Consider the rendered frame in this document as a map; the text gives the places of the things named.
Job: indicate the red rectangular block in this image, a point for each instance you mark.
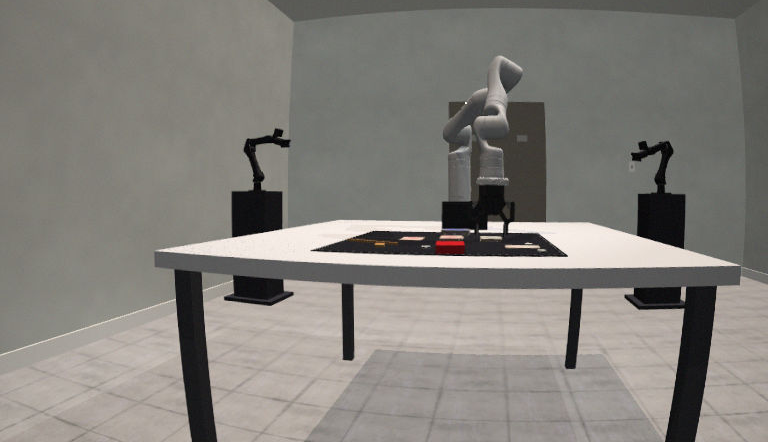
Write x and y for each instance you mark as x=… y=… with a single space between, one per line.
x=453 y=248

